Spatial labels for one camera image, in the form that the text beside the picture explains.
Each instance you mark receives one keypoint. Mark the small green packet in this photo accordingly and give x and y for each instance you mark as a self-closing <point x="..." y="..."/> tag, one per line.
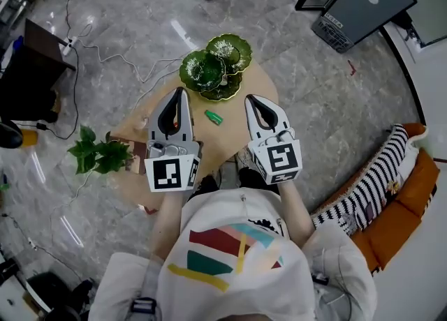
<point x="213" y="117"/>

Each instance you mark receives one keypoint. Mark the person's right forearm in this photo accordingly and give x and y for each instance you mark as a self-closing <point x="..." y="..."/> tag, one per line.
<point x="297" y="211"/>

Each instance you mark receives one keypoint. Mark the dark wooden cabinet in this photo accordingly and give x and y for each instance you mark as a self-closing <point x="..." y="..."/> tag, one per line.
<point x="31" y="79"/>

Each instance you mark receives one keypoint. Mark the person's right white shoe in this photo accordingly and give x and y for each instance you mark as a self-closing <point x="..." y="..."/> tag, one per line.
<point x="244" y="159"/>

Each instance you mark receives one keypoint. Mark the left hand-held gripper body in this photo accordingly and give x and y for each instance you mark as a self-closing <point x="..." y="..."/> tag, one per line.
<point x="167" y="174"/>

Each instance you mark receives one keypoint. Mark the white pillow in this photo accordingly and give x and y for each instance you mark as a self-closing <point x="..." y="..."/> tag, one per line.
<point x="410" y="159"/>

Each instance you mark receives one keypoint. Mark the orange sofa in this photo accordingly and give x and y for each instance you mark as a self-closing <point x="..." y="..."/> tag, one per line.
<point x="401" y="229"/>

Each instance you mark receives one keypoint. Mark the black round chair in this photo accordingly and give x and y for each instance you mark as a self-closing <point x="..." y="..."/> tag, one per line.
<point x="9" y="134"/>

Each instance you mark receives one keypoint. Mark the potted green plant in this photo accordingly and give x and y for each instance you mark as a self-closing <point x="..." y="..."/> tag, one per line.
<point x="101" y="154"/>

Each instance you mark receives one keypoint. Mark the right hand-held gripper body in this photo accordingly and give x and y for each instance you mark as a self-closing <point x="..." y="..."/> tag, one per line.
<point x="281" y="159"/>

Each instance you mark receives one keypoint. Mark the white power strip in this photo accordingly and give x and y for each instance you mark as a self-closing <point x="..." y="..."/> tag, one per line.
<point x="70" y="45"/>

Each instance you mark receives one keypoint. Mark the black white striped blanket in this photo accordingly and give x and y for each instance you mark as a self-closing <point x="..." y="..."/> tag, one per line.
<point x="379" y="180"/>

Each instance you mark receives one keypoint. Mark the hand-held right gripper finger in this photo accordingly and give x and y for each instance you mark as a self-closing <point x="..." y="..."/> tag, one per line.
<point x="281" y="119"/>
<point x="251" y="124"/>

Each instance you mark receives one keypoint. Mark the person's left forearm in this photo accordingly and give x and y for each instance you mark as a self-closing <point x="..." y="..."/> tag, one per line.
<point x="167" y="225"/>

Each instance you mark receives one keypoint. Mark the person's white printed shirt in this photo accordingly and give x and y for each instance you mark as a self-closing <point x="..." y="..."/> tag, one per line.
<point x="223" y="215"/>

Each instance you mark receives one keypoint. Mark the person's black trousers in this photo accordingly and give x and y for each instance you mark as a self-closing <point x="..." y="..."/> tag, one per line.
<point x="251" y="178"/>

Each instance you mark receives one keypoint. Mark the grey cabinet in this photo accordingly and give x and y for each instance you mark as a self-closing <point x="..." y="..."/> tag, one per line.
<point x="370" y="9"/>

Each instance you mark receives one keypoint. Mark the yellow cup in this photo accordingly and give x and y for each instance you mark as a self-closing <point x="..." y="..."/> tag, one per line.
<point x="29" y="138"/>

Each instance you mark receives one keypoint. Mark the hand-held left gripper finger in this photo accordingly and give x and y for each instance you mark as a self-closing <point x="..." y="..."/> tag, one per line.
<point x="154" y="127"/>
<point x="186" y="124"/>

